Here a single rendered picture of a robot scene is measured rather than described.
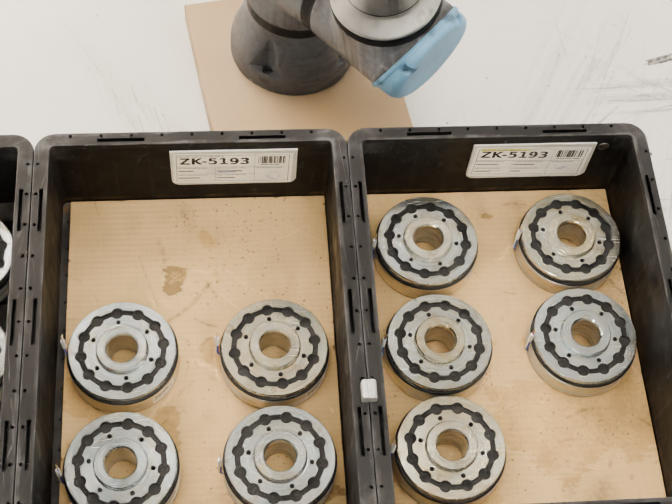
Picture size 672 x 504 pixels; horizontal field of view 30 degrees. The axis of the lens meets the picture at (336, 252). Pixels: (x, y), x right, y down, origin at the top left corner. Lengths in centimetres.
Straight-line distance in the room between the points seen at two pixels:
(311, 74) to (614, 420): 54
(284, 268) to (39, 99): 43
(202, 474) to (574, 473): 35
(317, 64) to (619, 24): 42
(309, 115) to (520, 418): 47
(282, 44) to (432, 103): 21
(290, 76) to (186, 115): 14
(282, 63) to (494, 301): 40
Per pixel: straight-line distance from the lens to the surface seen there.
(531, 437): 122
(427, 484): 115
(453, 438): 119
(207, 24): 157
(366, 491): 107
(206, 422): 120
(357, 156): 122
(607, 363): 123
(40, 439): 113
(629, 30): 168
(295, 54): 146
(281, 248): 127
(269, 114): 149
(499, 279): 128
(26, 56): 159
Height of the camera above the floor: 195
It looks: 61 degrees down
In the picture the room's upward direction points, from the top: 8 degrees clockwise
